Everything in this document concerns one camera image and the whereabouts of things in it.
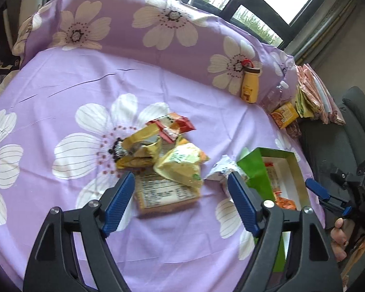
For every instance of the person's right hand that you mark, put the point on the person's right hand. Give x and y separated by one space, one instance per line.
340 234

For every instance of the red white snack packet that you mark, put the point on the red white snack packet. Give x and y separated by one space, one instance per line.
170 127

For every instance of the brown patterned packet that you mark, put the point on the brown patterned packet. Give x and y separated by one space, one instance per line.
293 129

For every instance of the green cardboard box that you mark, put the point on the green cardboard box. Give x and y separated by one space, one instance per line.
255 167

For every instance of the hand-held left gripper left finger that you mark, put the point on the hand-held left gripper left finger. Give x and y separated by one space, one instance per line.
118 200

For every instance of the orange snack packet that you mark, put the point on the orange snack packet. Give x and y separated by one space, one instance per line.
284 202

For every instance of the small yellow snack packet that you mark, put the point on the small yellow snack packet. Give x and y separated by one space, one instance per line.
140 149

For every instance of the clear cracker packet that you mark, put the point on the clear cracker packet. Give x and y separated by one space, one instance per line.
161 194

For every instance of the clear plastic bottle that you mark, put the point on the clear plastic bottle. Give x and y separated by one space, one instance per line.
273 97

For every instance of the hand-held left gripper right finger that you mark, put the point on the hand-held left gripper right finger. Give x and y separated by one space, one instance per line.
243 203

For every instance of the yellow bottle with red cap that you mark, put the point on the yellow bottle with red cap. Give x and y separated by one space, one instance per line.
250 85

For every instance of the yellow green folded cloth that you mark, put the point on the yellow green folded cloth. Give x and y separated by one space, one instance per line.
302 103

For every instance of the yellow drink carton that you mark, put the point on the yellow drink carton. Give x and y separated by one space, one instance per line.
284 114

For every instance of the stack of pink folded cloths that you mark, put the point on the stack of pink folded cloths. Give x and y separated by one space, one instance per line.
319 97

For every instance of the purple floral bedsheet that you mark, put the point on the purple floral bedsheet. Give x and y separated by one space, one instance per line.
64 76

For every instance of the dark grey sofa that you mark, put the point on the dark grey sofa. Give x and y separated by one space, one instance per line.
331 146

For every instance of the silver white snack packet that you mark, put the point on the silver white snack packet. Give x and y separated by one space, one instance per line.
222 170

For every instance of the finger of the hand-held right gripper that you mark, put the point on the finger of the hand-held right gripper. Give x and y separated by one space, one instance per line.
318 188

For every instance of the pale yellow green snack packet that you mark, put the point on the pale yellow green snack packet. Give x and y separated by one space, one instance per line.
179 164

